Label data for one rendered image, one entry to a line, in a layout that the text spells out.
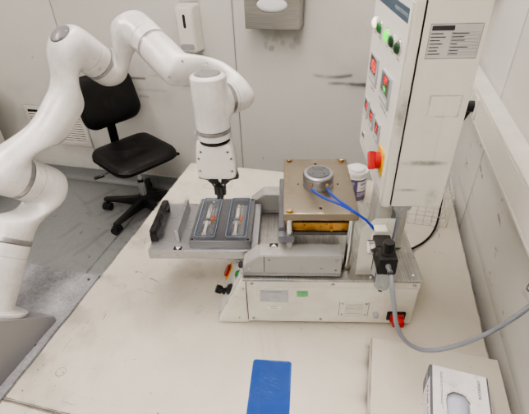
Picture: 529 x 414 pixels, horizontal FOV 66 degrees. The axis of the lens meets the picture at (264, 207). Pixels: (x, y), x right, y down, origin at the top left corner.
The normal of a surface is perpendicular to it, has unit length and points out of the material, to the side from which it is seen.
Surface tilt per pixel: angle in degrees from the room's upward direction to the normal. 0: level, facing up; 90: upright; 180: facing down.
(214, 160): 90
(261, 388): 0
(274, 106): 90
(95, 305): 0
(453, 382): 4
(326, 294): 90
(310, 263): 90
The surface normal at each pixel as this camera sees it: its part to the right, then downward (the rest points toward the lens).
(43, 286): -0.03, -0.82
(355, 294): -0.04, 0.58
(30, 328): 0.96, 0.13
